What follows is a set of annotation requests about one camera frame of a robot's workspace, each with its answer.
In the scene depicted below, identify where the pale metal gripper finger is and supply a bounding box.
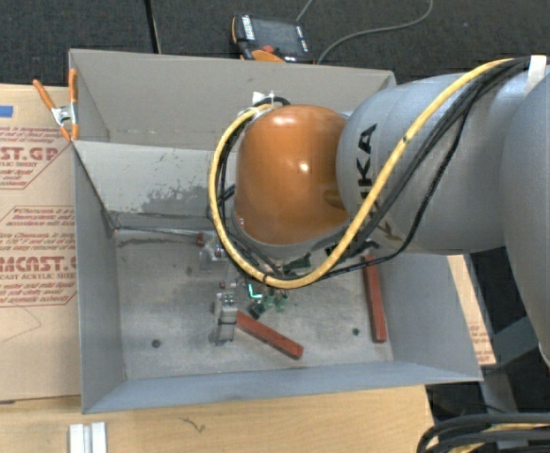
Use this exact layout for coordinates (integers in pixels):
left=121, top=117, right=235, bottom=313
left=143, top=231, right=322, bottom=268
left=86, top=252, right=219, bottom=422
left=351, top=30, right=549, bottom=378
left=212, top=290, right=240, bottom=346
left=199, top=241, right=225, bottom=274

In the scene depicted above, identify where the red-brown flat block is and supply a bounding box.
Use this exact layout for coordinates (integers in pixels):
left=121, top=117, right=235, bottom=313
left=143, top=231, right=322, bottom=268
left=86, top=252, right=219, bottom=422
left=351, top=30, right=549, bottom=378
left=235, top=310, right=305, bottom=361
left=360, top=254, right=390, bottom=344

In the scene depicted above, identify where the grey metal bin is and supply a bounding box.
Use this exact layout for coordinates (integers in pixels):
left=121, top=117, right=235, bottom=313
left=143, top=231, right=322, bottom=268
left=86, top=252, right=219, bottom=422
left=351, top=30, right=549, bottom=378
left=68, top=48, right=484, bottom=415

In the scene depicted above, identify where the brown cardboard board red print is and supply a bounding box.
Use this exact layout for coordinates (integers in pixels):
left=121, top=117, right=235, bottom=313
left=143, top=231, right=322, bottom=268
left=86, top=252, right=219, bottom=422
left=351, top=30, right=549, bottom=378
left=0, top=81, right=498, bottom=408

